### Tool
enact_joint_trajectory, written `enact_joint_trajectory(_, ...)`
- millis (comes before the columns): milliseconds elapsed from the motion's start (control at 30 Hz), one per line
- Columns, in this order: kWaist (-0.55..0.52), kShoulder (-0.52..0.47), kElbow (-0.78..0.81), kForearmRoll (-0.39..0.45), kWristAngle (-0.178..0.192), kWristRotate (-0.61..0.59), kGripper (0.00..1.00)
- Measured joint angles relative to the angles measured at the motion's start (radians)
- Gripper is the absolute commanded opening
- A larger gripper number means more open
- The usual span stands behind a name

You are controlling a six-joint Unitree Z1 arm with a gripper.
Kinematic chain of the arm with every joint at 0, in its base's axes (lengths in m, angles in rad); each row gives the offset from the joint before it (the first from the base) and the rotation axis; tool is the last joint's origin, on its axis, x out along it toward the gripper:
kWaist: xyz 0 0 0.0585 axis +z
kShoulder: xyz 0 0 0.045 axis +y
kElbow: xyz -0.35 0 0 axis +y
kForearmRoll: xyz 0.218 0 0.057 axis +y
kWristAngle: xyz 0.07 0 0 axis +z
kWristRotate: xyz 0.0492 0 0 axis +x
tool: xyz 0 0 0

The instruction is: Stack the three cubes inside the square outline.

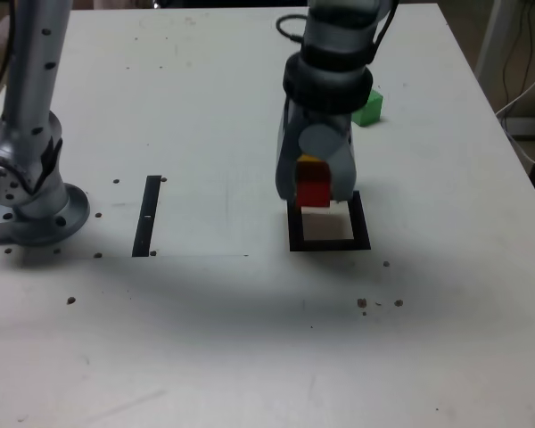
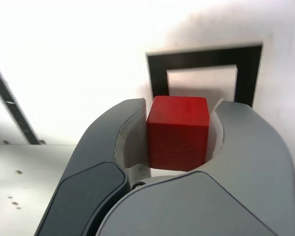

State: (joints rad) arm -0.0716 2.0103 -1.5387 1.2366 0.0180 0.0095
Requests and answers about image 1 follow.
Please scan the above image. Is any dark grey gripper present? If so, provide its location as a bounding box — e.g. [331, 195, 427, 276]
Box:
[275, 99, 356, 204]

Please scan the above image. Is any red cube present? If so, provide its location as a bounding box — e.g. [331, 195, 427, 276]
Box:
[296, 160, 332, 209]

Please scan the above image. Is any green cube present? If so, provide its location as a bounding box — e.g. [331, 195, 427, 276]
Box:
[350, 88, 384, 128]

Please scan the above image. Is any black tape square outline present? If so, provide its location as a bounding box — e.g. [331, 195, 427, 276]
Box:
[285, 190, 372, 252]

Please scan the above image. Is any black tape strip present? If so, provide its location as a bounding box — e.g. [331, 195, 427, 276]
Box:
[131, 175, 162, 259]

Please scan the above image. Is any white background cable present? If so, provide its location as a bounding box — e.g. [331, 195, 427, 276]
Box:
[497, 62, 535, 169]

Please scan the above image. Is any grey horizontal frame bar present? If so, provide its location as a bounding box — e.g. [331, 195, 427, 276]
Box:
[501, 116, 535, 137]

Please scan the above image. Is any grey metal frame leg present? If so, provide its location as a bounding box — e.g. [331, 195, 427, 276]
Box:
[474, 0, 525, 90]

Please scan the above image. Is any black background cable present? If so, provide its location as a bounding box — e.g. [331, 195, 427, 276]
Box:
[501, 0, 535, 106]

